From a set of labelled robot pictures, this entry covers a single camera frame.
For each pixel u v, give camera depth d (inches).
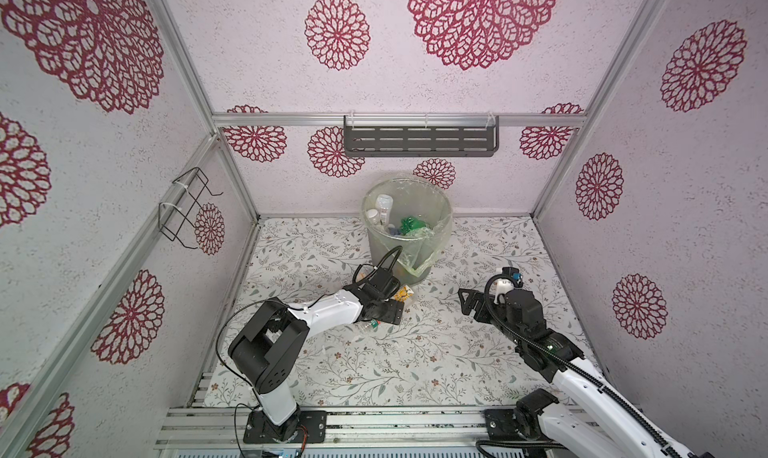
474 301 27.5
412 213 38.2
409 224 34.4
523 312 22.5
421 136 37.3
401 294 35.9
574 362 20.5
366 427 29.5
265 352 18.0
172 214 28.7
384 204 36.3
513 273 26.6
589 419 19.4
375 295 27.9
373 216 33.3
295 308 19.7
